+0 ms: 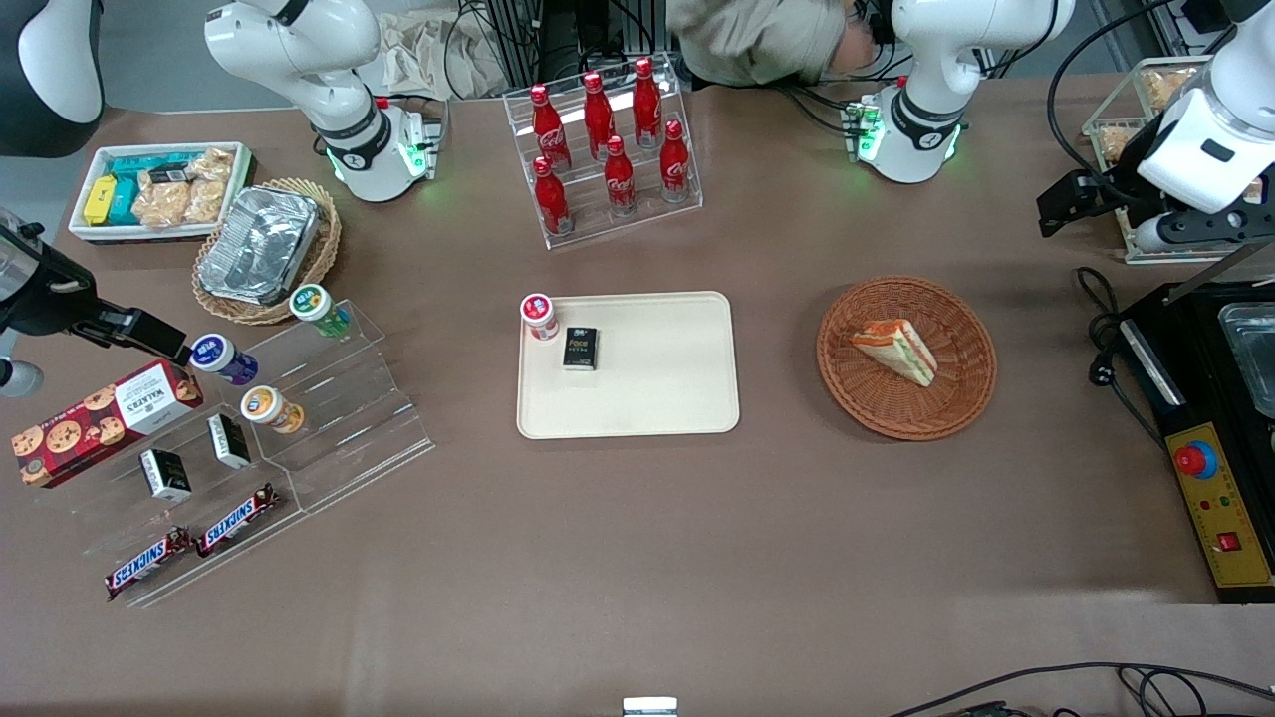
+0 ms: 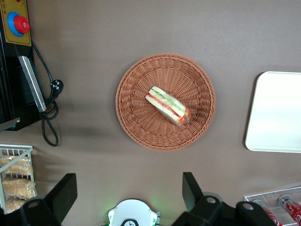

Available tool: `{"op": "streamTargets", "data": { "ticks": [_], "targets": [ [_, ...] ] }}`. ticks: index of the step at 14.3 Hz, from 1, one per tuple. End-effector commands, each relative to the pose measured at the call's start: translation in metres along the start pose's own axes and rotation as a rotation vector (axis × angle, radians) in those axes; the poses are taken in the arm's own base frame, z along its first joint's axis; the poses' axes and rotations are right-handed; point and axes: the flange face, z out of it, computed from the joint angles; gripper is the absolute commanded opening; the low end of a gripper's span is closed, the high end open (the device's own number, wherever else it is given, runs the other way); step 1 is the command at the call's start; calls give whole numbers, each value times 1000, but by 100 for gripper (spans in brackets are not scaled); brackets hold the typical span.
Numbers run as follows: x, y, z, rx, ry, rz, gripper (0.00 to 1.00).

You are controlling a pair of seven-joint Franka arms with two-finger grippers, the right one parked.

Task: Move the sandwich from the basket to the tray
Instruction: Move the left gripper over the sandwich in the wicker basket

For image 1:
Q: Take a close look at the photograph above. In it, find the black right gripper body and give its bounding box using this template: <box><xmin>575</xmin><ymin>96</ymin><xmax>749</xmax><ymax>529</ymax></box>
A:
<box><xmin>0</xmin><ymin>225</ymin><xmax>109</xmax><ymax>338</ymax></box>

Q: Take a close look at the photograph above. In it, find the steel tray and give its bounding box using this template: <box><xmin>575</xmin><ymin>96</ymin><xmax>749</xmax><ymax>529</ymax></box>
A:
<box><xmin>1216</xmin><ymin>301</ymin><xmax>1275</xmax><ymax>420</ymax></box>

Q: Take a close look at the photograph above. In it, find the aluminium foil tray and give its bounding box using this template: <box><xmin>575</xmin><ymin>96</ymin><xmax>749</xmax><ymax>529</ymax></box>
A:
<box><xmin>198</xmin><ymin>185</ymin><xmax>321</xmax><ymax>307</ymax></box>

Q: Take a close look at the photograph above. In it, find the oval tan wicker basket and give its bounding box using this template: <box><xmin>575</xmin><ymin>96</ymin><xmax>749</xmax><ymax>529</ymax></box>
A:
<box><xmin>191</xmin><ymin>178</ymin><xmax>343</xmax><ymax>327</ymax></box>

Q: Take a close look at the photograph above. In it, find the triangular sandwich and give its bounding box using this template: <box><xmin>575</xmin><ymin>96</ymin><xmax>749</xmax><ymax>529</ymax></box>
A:
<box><xmin>849</xmin><ymin>318</ymin><xmax>939</xmax><ymax>388</ymax></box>

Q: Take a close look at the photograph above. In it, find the round brown wicker basket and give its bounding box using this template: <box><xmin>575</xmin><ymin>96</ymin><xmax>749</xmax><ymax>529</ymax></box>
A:
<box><xmin>816</xmin><ymin>276</ymin><xmax>998</xmax><ymax>442</ymax></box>

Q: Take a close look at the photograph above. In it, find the cream plastic tray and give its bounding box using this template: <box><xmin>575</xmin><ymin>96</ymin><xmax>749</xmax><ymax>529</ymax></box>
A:
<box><xmin>516</xmin><ymin>291</ymin><xmax>741</xmax><ymax>440</ymax></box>

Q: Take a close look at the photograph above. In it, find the purple cap small bottle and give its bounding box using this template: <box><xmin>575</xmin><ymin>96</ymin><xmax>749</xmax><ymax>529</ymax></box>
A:
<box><xmin>188</xmin><ymin>333</ymin><xmax>260</xmax><ymax>387</ymax></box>

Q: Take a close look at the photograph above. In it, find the white plastic bin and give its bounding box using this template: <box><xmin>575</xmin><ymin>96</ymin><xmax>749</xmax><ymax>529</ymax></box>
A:
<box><xmin>67</xmin><ymin>141</ymin><xmax>256</xmax><ymax>244</ymax></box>

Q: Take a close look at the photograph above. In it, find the clear acrylic bread case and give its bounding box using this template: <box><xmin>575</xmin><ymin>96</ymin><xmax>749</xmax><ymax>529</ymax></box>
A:
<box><xmin>1082</xmin><ymin>56</ymin><xmax>1275</xmax><ymax>266</ymax></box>

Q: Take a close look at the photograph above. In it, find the red Walkers shortbread box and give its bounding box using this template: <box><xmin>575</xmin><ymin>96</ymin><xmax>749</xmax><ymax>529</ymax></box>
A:
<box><xmin>11</xmin><ymin>358</ymin><xmax>205</xmax><ymax>490</ymax></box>

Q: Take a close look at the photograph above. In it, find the yellow small box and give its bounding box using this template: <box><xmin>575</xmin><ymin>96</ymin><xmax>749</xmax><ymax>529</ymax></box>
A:
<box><xmin>82</xmin><ymin>175</ymin><xmax>120</xmax><ymax>227</ymax></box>

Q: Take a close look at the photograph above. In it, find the small black white box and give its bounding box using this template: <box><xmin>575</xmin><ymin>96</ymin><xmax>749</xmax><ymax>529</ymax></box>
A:
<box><xmin>206</xmin><ymin>412</ymin><xmax>253</xmax><ymax>470</ymax></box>
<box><xmin>138</xmin><ymin>448</ymin><xmax>193</xmax><ymax>503</ymax></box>

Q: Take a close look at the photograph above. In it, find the orange cap small bottle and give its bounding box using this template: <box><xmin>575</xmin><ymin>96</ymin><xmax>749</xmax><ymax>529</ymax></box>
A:
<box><xmin>239</xmin><ymin>384</ymin><xmax>306</xmax><ymax>435</ymax></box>

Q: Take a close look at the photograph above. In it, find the green cap small bottle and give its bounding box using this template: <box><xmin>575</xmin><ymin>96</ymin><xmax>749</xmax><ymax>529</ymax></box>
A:
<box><xmin>289</xmin><ymin>283</ymin><xmax>353</xmax><ymax>339</ymax></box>

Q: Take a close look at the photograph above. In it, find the Snickers bar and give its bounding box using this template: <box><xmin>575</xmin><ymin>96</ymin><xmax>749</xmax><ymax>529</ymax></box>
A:
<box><xmin>194</xmin><ymin>483</ymin><xmax>279</xmax><ymax>559</ymax></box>
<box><xmin>105</xmin><ymin>527</ymin><xmax>193</xmax><ymax>602</ymax></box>

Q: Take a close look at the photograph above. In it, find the clear acrylic stepped shelf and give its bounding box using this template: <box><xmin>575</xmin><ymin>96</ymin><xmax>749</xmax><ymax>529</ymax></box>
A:
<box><xmin>72</xmin><ymin>298</ymin><xmax>437</xmax><ymax>609</ymax></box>

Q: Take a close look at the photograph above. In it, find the red emergency stop button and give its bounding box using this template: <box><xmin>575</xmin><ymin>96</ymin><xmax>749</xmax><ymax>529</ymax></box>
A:
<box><xmin>1172</xmin><ymin>440</ymin><xmax>1219</xmax><ymax>480</ymax></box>

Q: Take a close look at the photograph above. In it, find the black control box yellow panel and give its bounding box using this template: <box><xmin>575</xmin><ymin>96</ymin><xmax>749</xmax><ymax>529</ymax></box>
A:
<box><xmin>1114</xmin><ymin>281</ymin><xmax>1275</xmax><ymax>604</ymax></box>

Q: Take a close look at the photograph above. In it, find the person in beige clothing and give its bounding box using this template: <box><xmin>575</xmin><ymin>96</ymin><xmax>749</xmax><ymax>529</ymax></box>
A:
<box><xmin>664</xmin><ymin>0</ymin><xmax>899</xmax><ymax>88</ymax></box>

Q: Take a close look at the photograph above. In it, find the red cap small bottle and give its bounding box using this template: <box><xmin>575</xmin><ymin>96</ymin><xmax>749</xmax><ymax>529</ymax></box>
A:
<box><xmin>519</xmin><ymin>293</ymin><xmax>560</xmax><ymax>343</ymax></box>

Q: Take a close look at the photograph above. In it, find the red cola bottle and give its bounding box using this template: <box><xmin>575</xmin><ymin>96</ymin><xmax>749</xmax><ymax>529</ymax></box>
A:
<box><xmin>603</xmin><ymin>134</ymin><xmax>638</xmax><ymax>216</ymax></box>
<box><xmin>582</xmin><ymin>71</ymin><xmax>618</xmax><ymax>160</ymax></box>
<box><xmin>529</xmin><ymin>84</ymin><xmax>572</xmax><ymax>171</ymax></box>
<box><xmin>658</xmin><ymin>119</ymin><xmax>692</xmax><ymax>203</ymax></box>
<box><xmin>532</xmin><ymin>156</ymin><xmax>573</xmax><ymax>237</ymax></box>
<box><xmin>633</xmin><ymin>56</ymin><xmax>664</xmax><ymax>148</ymax></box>

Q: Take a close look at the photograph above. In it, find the crumpled beige paper bag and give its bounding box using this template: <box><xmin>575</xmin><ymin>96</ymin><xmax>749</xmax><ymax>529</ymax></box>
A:
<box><xmin>377</xmin><ymin>8</ymin><xmax>511</xmax><ymax>103</ymax></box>

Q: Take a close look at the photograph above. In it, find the clear acrylic bottle rack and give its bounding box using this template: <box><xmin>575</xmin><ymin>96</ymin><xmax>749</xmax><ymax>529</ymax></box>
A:
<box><xmin>502</xmin><ymin>54</ymin><xmax>704</xmax><ymax>251</ymax></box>

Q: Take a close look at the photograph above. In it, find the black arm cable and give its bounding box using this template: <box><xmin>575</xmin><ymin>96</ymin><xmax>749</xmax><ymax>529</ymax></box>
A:
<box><xmin>1045</xmin><ymin>0</ymin><xmax>1228</xmax><ymax>192</ymax></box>

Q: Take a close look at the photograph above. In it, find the black power cable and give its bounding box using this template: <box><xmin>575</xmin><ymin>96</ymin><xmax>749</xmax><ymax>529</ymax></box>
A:
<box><xmin>1075</xmin><ymin>266</ymin><xmax>1168</xmax><ymax>451</ymax></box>

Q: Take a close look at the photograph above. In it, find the black floor cable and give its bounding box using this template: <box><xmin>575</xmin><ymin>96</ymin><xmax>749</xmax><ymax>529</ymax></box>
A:
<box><xmin>885</xmin><ymin>661</ymin><xmax>1275</xmax><ymax>717</ymax></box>

